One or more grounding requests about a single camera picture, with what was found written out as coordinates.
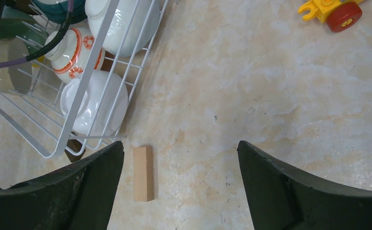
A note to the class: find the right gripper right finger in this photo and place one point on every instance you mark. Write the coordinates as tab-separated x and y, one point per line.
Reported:
283	197

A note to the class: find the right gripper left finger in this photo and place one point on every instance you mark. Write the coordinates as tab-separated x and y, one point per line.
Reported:
79	196

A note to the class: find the blue bowl white dots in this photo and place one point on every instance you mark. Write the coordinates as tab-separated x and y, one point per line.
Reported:
56	10

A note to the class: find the celadon green bowl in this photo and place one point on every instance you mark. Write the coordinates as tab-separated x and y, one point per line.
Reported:
15	23

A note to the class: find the dark brown wooden block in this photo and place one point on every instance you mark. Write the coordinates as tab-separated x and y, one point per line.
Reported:
75	146

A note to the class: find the light wooden block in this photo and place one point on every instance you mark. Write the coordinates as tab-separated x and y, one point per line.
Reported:
143	185

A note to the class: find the white bowl front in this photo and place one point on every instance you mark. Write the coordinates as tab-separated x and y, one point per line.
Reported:
103	106

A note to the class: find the beige ceramic mug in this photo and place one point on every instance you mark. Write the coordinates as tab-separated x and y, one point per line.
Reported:
16	79

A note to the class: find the white bowl orange pattern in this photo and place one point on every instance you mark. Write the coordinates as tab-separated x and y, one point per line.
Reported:
69	57

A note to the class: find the plain white bowl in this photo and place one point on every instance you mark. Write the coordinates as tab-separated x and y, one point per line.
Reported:
129	28

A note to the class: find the colourful toy brick car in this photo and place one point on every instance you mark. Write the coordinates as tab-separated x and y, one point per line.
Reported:
338	15

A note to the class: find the white wire dish rack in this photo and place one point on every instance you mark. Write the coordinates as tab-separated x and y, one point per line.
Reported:
45	116

